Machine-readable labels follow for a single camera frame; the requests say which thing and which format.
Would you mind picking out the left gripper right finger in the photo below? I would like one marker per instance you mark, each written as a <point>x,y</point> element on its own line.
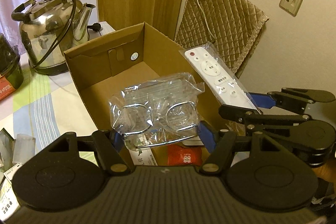
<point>220,145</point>

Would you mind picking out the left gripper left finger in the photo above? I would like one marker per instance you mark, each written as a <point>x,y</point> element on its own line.
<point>107,156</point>

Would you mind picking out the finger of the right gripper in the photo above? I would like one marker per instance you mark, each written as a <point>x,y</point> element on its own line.
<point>263,100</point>
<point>240,114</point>

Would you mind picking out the white remote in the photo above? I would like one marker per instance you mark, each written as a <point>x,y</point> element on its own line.
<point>223,83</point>

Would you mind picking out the red snack packet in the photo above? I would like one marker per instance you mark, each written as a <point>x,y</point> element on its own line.
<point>179,156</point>

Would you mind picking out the wire rack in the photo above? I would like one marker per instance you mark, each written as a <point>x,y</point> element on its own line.
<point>157,112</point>

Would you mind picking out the clear plastic cup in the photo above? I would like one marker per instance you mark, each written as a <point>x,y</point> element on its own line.
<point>24,148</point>

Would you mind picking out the green white medicine box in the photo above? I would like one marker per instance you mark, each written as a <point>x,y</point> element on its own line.
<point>9,202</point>

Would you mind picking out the parrot ointment box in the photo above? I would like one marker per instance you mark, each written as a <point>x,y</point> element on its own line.
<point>143,157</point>

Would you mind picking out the silver foil tea pouch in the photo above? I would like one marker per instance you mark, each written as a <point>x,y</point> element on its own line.
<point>7,149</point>

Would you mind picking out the checkered tablecloth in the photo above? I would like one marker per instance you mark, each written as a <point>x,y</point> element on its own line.
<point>45,107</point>

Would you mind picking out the cardboard box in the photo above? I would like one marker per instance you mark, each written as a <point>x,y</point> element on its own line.
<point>102,67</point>

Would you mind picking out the quilted chair cover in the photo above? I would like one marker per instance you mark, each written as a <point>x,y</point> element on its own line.
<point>233,26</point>

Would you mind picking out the black orange food bowl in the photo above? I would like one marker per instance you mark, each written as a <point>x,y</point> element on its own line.
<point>11,72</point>

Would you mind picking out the stainless steel kettle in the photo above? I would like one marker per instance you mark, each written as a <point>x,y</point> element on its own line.
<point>48,28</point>

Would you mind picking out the network wall plate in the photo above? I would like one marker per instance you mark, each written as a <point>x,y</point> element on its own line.
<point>291,6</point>

